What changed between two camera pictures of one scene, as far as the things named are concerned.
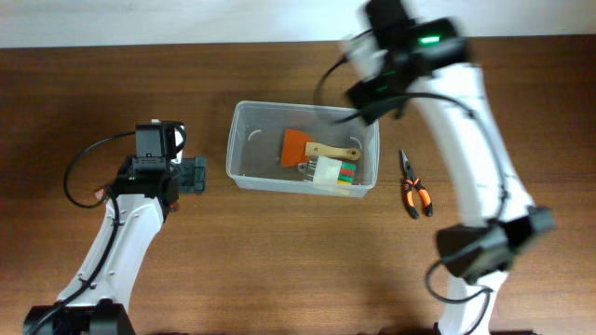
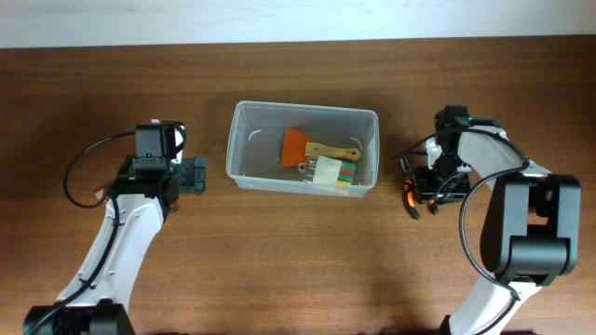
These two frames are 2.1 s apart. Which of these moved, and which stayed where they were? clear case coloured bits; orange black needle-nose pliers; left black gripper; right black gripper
Moved: right black gripper
Stayed: clear case coloured bits; orange black needle-nose pliers; left black gripper
